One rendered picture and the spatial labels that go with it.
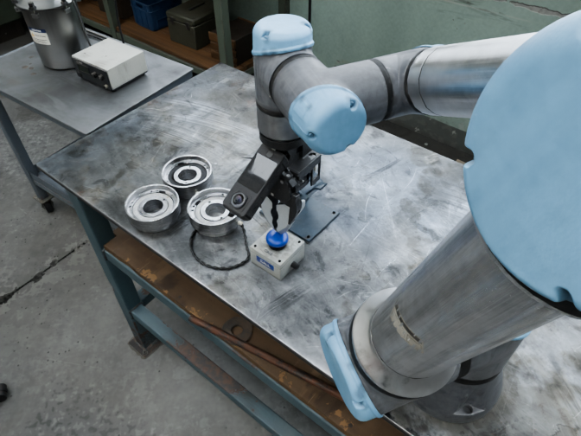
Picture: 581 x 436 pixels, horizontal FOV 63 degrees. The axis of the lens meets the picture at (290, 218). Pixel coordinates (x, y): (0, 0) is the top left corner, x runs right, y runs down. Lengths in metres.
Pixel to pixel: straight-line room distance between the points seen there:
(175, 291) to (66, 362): 0.74
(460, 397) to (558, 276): 0.51
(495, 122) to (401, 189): 0.82
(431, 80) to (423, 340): 0.26
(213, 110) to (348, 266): 0.59
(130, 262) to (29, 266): 0.94
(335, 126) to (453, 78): 0.13
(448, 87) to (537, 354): 0.50
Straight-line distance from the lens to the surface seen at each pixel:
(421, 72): 0.54
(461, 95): 0.49
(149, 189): 1.00
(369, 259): 0.89
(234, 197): 0.69
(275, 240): 0.81
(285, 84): 0.56
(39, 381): 1.83
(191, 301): 1.15
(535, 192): 0.21
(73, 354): 1.83
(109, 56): 1.68
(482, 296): 0.31
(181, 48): 2.85
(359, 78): 0.55
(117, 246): 1.30
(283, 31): 0.59
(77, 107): 1.61
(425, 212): 1.00
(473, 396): 0.73
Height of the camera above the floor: 1.48
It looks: 46 degrees down
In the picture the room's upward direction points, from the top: straight up
